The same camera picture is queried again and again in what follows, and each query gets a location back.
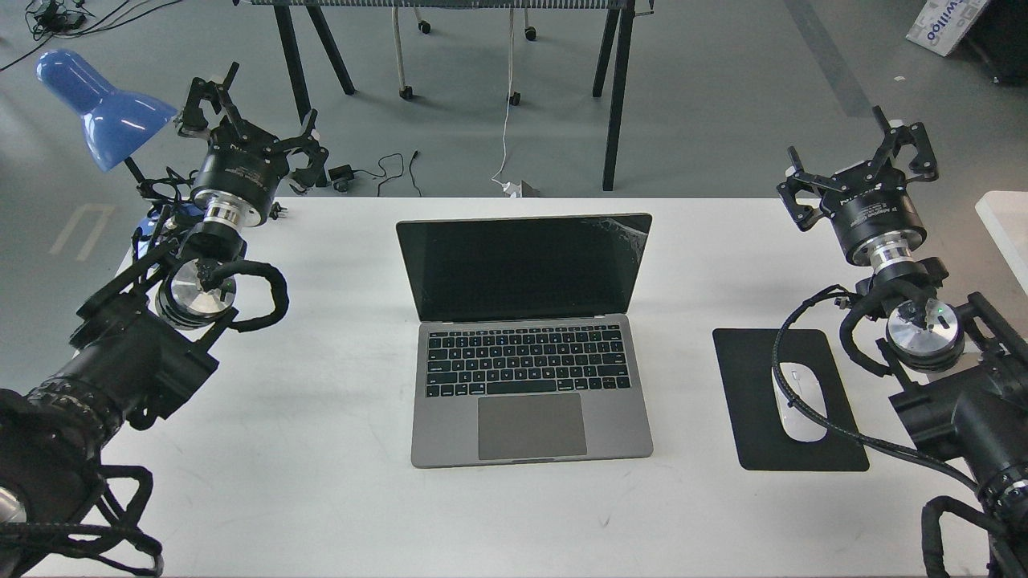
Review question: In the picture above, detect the white hanging cable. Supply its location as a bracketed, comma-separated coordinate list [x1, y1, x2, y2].
[491, 8, 541, 198]

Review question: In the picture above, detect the blue desk lamp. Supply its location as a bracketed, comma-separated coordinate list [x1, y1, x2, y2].
[35, 49, 203, 259]

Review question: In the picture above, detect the white cardboard box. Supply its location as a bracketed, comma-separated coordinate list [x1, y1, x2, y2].
[904, 1, 991, 56]

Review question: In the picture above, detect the white rolling chair frame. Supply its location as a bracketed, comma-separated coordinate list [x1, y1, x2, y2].
[391, 6, 538, 108]

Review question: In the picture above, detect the white computer mouse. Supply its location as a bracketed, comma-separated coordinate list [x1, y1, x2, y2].
[771, 362, 827, 443]

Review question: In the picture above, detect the grey open laptop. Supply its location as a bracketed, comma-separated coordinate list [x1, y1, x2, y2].
[396, 213, 654, 469]

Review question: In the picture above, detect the black legged background table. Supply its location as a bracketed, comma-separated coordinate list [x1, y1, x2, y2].
[238, 0, 655, 193]

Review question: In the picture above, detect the black power adapter cable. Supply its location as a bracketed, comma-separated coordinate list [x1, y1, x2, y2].
[328, 150, 423, 198]

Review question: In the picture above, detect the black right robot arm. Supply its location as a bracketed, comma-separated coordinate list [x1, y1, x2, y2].
[771, 107, 1027, 577]

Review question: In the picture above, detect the black floor cable bundle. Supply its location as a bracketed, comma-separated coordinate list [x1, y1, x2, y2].
[0, 0, 182, 73]

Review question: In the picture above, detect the white side table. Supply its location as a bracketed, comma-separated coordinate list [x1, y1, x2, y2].
[974, 190, 1027, 293]

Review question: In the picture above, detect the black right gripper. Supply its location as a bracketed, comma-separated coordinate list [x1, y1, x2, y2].
[776, 105, 940, 266]

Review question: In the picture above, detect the black mouse pad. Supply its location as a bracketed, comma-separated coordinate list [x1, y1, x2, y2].
[712, 328, 870, 472]

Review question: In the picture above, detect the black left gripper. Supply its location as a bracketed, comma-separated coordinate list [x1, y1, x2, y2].
[175, 62, 329, 228]

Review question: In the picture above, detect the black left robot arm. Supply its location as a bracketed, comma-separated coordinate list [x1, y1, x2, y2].
[1, 49, 329, 577]

